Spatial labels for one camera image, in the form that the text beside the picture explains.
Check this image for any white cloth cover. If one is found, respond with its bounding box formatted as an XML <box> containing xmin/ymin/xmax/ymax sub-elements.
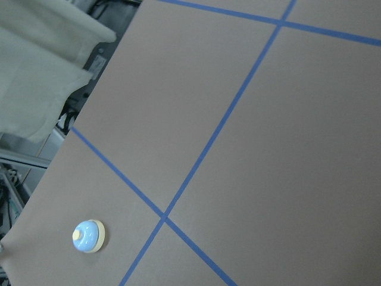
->
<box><xmin>1</xmin><ymin>1</ymin><xmax>116</xmax><ymax>142</ymax></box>

